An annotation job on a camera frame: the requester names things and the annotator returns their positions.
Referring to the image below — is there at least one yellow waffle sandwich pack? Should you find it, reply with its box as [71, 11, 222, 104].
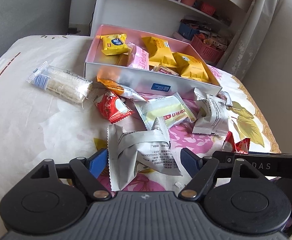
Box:
[141, 36, 177, 67]

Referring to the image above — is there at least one beige curtain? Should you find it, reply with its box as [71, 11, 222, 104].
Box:
[217, 0, 283, 80]

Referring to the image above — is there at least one pink and silver cardboard box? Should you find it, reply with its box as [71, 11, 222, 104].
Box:
[83, 24, 221, 99]

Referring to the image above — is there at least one orange and white snack pack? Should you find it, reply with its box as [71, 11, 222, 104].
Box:
[97, 77, 147, 102]

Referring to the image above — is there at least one pink wafer snack pack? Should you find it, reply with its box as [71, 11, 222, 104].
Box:
[127, 42, 149, 70]

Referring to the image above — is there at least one clear rice cracker pack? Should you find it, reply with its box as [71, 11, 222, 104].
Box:
[27, 61, 94, 109]

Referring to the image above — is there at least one white nut snack pack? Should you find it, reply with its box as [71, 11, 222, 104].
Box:
[107, 116, 181, 191]

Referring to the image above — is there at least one small pink cookie pack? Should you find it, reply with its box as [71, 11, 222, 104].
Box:
[152, 65, 179, 76]

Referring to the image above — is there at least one large red heart snack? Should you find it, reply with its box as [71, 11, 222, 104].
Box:
[221, 131, 250, 154]

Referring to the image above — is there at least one pale green cake pack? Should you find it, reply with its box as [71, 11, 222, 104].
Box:
[134, 92, 196, 130]

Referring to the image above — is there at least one black power cable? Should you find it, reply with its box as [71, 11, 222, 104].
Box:
[88, 10, 94, 34]

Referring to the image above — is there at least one small silver foil wrapper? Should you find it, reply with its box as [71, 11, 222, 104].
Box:
[218, 90, 233, 107]

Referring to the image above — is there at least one blue storage box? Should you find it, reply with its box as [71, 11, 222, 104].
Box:
[178, 22, 200, 41]

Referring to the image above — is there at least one pink plastic basket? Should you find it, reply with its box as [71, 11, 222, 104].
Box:
[190, 34, 224, 64]

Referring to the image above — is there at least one floral tablecloth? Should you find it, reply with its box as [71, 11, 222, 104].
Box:
[0, 35, 282, 238]

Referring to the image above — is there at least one grey sofa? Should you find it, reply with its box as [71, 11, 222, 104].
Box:
[0, 0, 71, 44]

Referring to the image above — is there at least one white bookshelf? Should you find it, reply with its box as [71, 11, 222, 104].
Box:
[89, 0, 256, 38]

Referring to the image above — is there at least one golden orange snack bar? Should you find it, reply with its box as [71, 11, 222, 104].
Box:
[116, 54, 128, 67]

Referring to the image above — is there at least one small red heart snack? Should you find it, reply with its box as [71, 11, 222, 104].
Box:
[94, 91, 133, 124]

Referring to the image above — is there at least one small red basket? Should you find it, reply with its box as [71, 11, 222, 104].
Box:
[200, 2, 216, 16]

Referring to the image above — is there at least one yellow chips snack pack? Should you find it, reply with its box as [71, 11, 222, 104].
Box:
[100, 33, 129, 56]

